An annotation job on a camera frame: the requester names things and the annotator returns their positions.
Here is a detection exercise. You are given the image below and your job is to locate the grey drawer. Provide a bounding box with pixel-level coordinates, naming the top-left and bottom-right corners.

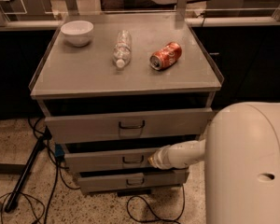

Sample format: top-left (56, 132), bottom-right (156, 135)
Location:
top-left (65, 147), bottom-right (158, 173)
top-left (45, 108), bottom-right (214, 144)
top-left (77, 168), bottom-right (189, 194)

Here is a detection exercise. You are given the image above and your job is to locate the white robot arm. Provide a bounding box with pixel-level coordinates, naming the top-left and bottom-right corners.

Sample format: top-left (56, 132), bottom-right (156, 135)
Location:
top-left (148, 102), bottom-right (280, 224)

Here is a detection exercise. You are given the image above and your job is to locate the grey bottom drawer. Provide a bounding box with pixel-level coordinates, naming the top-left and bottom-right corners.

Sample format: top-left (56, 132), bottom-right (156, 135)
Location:
top-left (77, 168), bottom-right (189, 194)

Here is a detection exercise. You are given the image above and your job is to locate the grey top drawer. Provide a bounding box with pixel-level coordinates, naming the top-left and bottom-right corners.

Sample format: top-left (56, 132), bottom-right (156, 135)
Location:
top-left (45, 108), bottom-right (214, 144)

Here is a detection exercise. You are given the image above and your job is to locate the grey drawer cabinet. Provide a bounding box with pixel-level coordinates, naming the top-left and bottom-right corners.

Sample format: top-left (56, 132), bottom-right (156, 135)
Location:
top-left (28, 13), bottom-right (225, 198)

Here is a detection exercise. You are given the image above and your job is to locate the orange soda can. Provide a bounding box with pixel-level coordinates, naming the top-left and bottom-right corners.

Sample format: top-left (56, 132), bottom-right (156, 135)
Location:
top-left (149, 42), bottom-right (182, 71)

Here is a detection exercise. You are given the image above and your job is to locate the black floor stand pole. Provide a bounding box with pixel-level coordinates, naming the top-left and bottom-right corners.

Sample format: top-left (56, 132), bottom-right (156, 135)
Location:
top-left (5, 135), bottom-right (45, 213)

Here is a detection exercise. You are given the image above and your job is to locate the clear plastic water bottle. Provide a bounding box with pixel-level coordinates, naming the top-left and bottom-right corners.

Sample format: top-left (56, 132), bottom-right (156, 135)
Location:
top-left (113, 30), bottom-right (132, 69)

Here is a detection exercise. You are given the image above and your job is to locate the white ceramic bowl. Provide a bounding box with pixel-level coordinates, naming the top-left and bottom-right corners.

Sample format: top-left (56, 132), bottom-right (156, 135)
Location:
top-left (61, 21), bottom-right (94, 47)

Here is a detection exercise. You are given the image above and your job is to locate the black floor cable front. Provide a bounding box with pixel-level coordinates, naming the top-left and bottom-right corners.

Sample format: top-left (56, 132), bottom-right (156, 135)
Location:
top-left (126, 185), bottom-right (187, 224)

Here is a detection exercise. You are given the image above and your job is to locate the black floor cable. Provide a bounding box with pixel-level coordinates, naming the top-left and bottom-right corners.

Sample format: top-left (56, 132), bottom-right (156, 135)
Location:
top-left (126, 185), bottom-right (187, 224)
top-left (0, 117), bottom-right (80, 224)

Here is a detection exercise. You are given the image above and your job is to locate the black floor cable left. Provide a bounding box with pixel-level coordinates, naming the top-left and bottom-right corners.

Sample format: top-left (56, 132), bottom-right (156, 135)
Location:
top-left (0, 117), bottom-right (80, 224)

